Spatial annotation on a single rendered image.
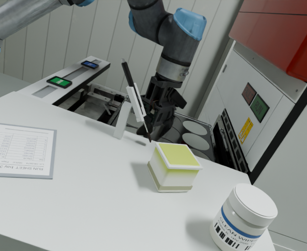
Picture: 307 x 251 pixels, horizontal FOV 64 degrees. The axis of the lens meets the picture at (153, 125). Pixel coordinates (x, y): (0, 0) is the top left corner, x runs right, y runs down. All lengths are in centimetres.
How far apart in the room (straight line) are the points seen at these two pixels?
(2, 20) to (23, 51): 215
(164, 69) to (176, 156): 22
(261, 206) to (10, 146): 43
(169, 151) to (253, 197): 17
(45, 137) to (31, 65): 259
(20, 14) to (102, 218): 73
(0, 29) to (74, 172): 63
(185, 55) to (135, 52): 209
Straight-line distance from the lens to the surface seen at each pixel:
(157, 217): 43
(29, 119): 59
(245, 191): 42
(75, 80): 85
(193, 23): 56
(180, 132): 87
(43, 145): 51
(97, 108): 89
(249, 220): 40
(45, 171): 46
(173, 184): 47
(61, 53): 290
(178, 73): 58
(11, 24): 97
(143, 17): 60
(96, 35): 273
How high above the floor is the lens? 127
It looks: 26 degrees down
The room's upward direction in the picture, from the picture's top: 21 degrees clockwise
